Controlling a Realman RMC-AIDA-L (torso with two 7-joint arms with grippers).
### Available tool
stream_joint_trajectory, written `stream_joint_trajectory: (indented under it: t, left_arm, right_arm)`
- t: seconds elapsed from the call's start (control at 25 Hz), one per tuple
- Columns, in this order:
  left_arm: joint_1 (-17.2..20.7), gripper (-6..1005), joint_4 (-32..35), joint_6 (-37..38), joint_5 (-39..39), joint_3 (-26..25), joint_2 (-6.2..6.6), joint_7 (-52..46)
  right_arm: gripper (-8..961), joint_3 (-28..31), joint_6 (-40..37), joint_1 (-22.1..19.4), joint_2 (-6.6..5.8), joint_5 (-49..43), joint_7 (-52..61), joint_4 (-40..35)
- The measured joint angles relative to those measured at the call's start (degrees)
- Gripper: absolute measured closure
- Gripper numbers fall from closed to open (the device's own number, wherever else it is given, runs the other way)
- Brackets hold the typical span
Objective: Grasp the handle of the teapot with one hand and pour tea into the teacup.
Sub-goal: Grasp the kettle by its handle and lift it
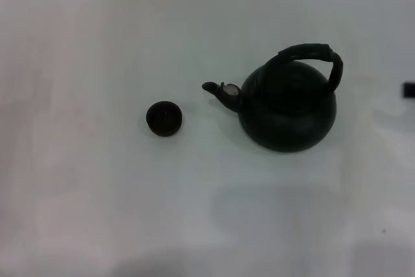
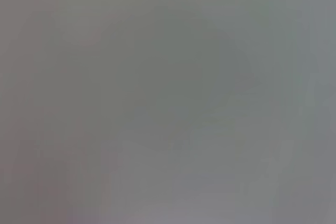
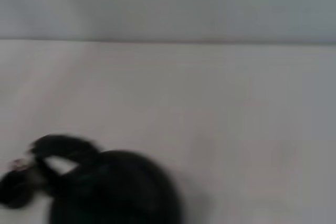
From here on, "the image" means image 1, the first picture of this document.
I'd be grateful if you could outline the black round teapot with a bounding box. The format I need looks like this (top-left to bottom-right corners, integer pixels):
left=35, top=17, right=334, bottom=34
left=201, top=42, right=344, bottom=154

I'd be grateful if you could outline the small dark teacup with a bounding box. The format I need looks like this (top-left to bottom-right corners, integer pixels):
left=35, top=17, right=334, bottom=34
left=145, top=101, right=183, bottom=136

